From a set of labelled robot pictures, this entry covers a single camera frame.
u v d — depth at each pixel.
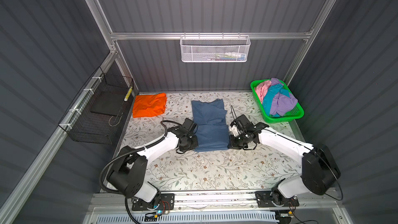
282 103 1.05
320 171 0.44
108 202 0.75
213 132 0.96
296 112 1.02
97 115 0.72
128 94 0.82
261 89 1.08
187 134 0.69
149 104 1.10
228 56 0.92
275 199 0.66
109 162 0.41
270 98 1.05
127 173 0.43
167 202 0.72
